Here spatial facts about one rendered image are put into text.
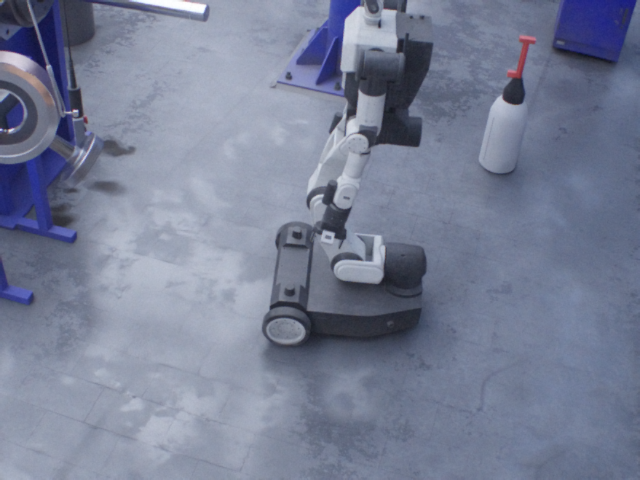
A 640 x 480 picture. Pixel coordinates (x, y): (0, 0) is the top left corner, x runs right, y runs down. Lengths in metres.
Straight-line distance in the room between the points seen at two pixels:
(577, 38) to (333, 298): 3.07
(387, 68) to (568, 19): 3.29
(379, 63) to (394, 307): 1.21
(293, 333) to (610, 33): 3.33
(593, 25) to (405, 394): 3.25
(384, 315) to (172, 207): 1.28
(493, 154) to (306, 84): 1.24
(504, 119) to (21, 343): 2.59
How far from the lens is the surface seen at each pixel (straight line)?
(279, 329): 3.47
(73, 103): 2.96
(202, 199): 4.21
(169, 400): 3.36
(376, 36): 2.80
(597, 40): 5.91
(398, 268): 3.46
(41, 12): 3.85
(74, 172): 2.78
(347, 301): 3.49
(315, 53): 5.21
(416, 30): 2.88
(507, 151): 4.52
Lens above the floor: 2.68
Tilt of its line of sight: 43 degrees down
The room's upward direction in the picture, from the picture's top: 6 degrees clockwise
